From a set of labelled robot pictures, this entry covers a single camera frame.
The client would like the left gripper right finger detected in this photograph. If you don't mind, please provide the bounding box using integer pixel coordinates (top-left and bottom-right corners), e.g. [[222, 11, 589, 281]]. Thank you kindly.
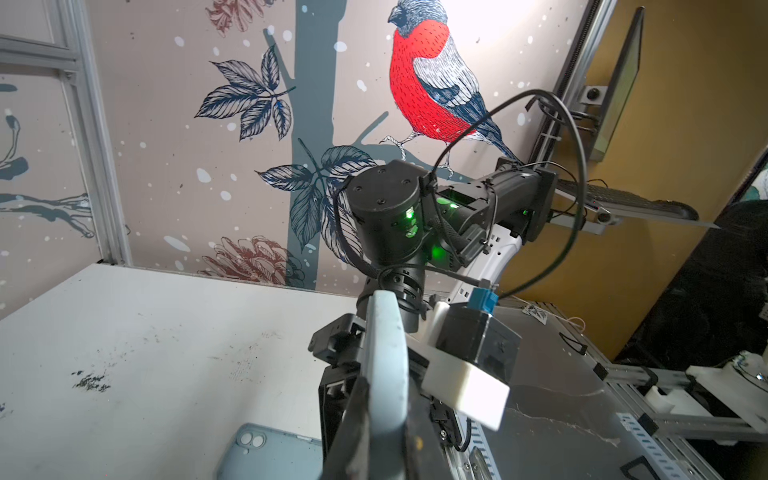
[[405, 395, 450, 480]]

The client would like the black monitor outside cell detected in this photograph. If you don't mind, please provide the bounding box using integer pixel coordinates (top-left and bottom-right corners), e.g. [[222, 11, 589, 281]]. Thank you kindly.
[[589, 6, 645, 162]]

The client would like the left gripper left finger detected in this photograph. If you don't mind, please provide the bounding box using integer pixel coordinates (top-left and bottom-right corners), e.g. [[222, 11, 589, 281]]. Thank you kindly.
[[320, 377, 370, 479]]

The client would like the light blue case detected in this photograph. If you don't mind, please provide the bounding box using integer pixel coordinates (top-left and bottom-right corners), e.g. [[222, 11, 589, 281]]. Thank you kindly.
[[363, 290, 409, 479], [215, 423, 323, 480]]

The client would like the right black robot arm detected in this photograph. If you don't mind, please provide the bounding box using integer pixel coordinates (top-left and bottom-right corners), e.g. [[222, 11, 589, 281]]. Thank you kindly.
[[309, 158, 558, 454]]

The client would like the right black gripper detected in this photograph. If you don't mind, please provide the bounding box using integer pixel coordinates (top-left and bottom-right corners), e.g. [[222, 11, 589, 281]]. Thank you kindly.
[[307, 311, 475, 457]]

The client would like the aluminium front rail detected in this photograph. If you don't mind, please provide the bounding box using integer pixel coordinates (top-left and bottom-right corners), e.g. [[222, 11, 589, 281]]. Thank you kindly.
[[522, 301, 767, 479]]

